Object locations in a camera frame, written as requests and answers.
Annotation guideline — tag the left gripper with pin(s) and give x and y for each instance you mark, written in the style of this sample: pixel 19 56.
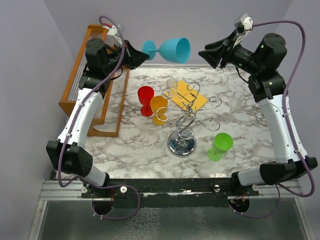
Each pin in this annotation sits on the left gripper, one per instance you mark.
pixel 134 57

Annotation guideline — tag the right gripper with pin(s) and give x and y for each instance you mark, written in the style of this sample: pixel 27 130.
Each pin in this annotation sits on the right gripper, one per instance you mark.
pixel 213 52

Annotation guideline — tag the blue plastic wine glass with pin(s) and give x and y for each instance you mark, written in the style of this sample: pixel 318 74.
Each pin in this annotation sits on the blue plastic wine glass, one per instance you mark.
pixel 175 50

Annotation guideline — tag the red plastic wine glass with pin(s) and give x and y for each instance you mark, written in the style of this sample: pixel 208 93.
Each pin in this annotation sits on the red plastic wine glass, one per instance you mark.
pixel 145 94

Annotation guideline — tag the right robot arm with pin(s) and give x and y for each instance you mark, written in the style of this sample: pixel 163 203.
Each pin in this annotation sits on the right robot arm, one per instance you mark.
pixel 291 160

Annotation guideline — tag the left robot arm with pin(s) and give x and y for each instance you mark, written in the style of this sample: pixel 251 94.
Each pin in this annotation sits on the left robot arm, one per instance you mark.
pixel 67 153

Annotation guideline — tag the clear wine glass by book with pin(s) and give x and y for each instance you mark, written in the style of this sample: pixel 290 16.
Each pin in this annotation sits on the clear wine glass by book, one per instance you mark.
pixel 171 85

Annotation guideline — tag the yellow plastic wine glass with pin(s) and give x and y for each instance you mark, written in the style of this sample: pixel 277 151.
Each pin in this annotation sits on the yellow plastic wine glass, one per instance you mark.
pixel 158 106

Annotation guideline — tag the clear wine glass right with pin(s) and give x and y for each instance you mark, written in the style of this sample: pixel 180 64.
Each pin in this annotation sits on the clear wine glass right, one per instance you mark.
pixel 236 101

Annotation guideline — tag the wooden dish rack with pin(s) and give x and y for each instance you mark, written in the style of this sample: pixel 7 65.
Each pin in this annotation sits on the wooden dish rack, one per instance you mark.
pixel 107 119

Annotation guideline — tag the green plastic wine glass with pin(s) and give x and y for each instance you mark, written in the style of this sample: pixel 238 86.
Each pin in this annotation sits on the green plastic wine glass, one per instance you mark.
pixel 221 144

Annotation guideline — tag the chrome wine glass rack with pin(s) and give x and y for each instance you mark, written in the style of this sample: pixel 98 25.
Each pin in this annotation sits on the chrome wine glass rack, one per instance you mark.
pixel 181 142

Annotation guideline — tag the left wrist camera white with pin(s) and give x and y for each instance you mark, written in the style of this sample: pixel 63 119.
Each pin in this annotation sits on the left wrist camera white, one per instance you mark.
pixel 113 37

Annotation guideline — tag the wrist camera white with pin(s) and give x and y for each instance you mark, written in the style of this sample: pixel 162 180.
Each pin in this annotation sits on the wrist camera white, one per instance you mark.
pixel 243 26
pixel 113 37

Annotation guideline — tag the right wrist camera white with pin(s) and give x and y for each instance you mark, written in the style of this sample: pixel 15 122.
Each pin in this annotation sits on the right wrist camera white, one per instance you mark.
pixel 243 26

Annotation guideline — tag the black mounting rail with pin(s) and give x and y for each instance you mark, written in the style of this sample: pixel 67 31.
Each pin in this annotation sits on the black mounting rail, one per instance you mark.
pixel 168 192

